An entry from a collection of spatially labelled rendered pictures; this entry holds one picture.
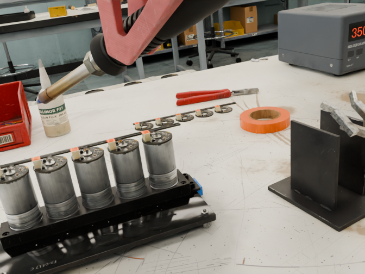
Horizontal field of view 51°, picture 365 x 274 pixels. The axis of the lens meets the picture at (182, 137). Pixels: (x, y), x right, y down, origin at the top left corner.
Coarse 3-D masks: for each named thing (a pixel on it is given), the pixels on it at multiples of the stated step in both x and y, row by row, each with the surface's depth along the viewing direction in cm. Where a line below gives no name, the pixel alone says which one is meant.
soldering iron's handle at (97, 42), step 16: (192, 0) 17; (208, 0) 17; (224, 0) 17; (128, 16) 20; (176, 16) 18; (192, 16) 18; (160, 32) 19; (176, 32) 19; (96, 48) 21; (112, 64) 21
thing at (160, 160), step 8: (160, 136) 31; (144, 144) 31; (160, 144) 30; (168, 144) 31; (144, 152) 31; (152, 152) 30; (160, 152) 30; (168, 152) 31; (152, 160) 31; (160, 160) 31; (168, 160) 31; (152, 168) 31; (160, 168) 31; (168, 168) 31; (176, 168) 32; (152, 176) 32; (160, 176) 31; (168, 176) 31; (176, 176) 32; (152, 184) 32; (160, 184) 32; (168, 184) 32
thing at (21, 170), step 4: (8, 168) 29; (16, 168) 29; (20, 168) 28; (24, 168) 29; (28, 168) 29; (4, 172) 28; (16, 172) 28; (20, 172) 28; (24, 172) 28; (4, 176) 27; (8, 176) 28; (12, 176) 28; (16, 176) 27; (20, 176) 27; (0, 180) 27; (4, 180) 27; (8, 180) 27; (12, 180) 27
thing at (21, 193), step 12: (24, 180) 28; (0, 192) 27; (12, 192) 27; (24, 192) 28; (12, 204) 28; (24, 204) 28; (36, 204) 29; (12, 216) 28; (24, 216) 28; (36, 216) 29; (12, 228) 29; (24, 228) 29
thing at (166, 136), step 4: (152, 132) 32; (160, 132) 32; (164, 132) 32; (168, 132) 32; (152, 136) 31; (164, 136) 31; (168, 136) 31; (172, 136) 31; (152, 140) 30; (156, 140) 30; (164, 140) 30; (168, 140) 30; (148, 144) 30; (152, 144) 30; (156, 144) 30
